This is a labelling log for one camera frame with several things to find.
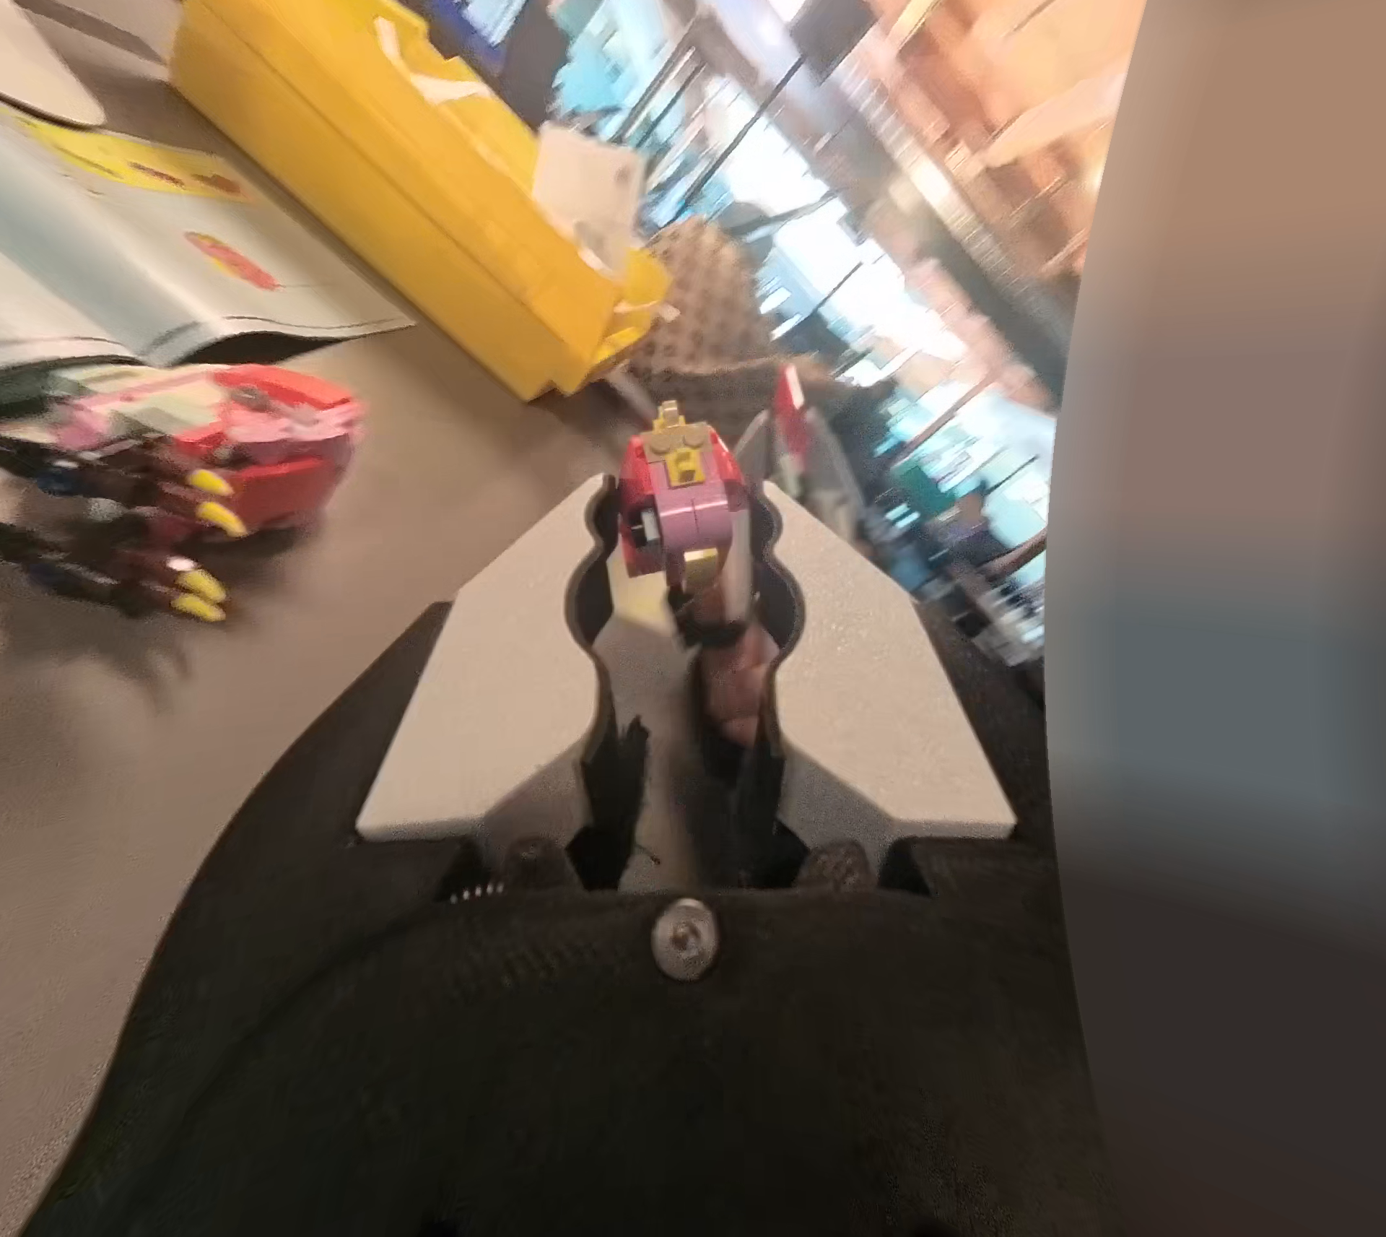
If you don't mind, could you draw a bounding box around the instruction booklet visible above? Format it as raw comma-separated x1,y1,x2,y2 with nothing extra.
0,102,417,367

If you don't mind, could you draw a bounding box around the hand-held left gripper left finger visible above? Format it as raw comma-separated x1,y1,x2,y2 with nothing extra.
355,475,650,844

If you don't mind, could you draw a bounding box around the grey studded baseplate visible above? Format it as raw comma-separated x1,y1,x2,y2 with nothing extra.
625,218,782,416

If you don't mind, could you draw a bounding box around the small red pink brick assembly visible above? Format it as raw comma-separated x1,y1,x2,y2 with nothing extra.
616,401,750,634

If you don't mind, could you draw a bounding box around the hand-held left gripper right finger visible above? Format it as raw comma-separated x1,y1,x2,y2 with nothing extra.
744,481,1018,844

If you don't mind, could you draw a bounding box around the white paper scrap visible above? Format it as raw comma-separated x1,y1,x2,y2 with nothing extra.
534,121,648,276

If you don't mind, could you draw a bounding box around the white flat device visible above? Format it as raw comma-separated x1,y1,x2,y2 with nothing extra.
0,0,105,127

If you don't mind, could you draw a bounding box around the yellow cardboard box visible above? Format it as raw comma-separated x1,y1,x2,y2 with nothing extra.
169,0,672,403

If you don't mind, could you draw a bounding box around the red pink toy brick model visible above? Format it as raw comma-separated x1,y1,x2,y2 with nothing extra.
0,363,364,626

